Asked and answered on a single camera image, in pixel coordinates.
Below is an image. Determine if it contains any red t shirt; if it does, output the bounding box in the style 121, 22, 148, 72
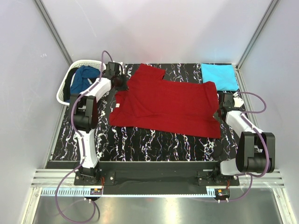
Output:
109, 64, 221, 139

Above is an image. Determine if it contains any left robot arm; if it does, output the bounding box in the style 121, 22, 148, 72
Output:
69, 61, 128, 169

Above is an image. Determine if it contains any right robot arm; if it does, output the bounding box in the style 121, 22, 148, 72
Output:
213, 92, 275, 178

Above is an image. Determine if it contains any folded cyan t shirt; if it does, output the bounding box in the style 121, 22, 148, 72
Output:
201, 63, 239, 91

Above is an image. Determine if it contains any blue t shirt in basket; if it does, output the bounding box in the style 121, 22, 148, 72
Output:
71, 66, 100, 94

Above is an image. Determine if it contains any black garment in basket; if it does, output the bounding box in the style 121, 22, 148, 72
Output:
63, 68, 78, 102

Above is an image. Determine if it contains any white perforated laundry basket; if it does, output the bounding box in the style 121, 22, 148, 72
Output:
56, 59, 106, 106

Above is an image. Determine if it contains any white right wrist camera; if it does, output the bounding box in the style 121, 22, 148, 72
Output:
233, 92, 244, 108

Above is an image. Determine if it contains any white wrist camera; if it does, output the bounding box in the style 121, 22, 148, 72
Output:
119, 62, 125, 74
233, 92, 244, 108

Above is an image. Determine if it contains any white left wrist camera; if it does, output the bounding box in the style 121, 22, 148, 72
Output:
119, 62, 125, 74

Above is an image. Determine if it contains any aluminium rail with connectors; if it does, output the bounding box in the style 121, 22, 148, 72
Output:
41, 186, 230, 201

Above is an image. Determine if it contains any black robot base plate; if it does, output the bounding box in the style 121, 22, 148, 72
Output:
74, 161, 240, 187

